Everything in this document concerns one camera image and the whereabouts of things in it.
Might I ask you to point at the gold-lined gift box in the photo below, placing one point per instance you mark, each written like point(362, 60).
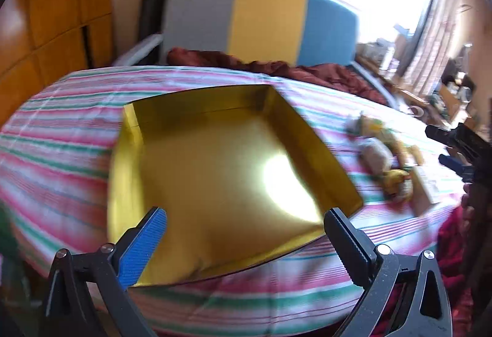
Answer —
point(215, 175)

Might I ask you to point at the person's red garment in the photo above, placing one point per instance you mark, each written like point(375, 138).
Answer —
point(453, 244)

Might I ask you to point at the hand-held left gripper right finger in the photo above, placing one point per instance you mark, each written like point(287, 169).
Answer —
point(348, 244)

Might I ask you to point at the grey yellow blue chair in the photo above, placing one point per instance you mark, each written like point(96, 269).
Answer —
point(269, 22)

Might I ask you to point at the wooden wardrobe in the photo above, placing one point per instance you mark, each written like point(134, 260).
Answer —
point(50, 14)

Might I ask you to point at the green glass table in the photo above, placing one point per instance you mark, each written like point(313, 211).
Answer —
point(7, 237)

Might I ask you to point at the cluttered wooden side table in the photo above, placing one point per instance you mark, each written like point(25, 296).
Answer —
point(407, 95)

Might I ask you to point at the striped tablecloth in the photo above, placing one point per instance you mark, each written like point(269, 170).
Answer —
point(77, 129)

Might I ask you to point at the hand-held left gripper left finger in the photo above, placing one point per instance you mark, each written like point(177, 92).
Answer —
point(143, 244)

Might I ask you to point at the person's right forearm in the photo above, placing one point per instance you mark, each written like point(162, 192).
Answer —
point(480, 237)

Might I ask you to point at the dark red cloth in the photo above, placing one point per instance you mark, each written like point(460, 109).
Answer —
point(326, 75)

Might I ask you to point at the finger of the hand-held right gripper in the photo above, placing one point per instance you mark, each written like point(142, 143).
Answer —
point(453, 164)
point(442, 134)

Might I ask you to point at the white fluffy sock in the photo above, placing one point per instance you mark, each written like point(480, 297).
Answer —
point(374, 156)

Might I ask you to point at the beige patterned curtain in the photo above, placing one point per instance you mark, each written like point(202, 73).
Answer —
point(434, 52)

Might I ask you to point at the person's right hand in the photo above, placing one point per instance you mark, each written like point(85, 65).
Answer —
point(469, 198)

